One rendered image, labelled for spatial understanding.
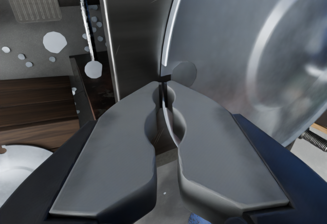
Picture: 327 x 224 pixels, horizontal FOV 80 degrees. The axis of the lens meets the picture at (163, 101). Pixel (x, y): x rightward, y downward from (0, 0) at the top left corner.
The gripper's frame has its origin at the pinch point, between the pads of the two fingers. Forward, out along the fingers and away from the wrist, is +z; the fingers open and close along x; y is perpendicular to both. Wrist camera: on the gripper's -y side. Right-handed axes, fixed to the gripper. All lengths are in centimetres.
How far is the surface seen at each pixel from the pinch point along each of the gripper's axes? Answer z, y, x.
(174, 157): 17.7, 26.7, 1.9
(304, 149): 94, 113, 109
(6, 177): 27, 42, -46
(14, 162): 29, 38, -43
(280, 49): 5.3, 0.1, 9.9
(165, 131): 1.7, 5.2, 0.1
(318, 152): 87, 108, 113
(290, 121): 9.0, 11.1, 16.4
